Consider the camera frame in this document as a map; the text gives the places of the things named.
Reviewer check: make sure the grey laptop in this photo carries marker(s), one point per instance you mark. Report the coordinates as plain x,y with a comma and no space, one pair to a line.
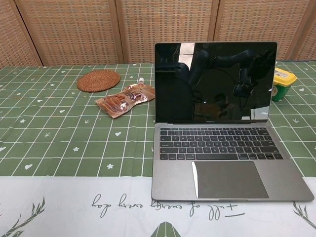
222,148

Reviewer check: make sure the orange spouted snack pouch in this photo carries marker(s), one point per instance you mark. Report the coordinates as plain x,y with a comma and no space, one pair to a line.
123,99

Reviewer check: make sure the round woven rattan coaster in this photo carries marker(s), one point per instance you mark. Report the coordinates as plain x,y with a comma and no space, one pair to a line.
98,80

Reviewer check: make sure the green grid tablecloth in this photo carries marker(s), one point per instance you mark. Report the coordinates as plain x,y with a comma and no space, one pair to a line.
61,135

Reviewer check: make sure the green container with yellow lid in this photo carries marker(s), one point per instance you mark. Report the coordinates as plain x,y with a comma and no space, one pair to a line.
284,81

